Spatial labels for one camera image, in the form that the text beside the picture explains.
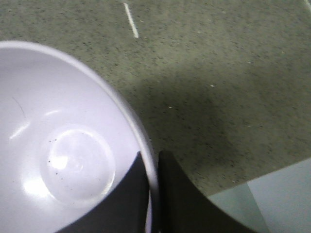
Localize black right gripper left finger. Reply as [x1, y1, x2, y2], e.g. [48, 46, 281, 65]
[59, 152, 151, 233]

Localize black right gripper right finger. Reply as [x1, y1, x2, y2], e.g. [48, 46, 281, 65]
[158, 150, 252, 233]

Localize purple plastic bowl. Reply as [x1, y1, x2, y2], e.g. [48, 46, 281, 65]
[0, 41, 160, 233]

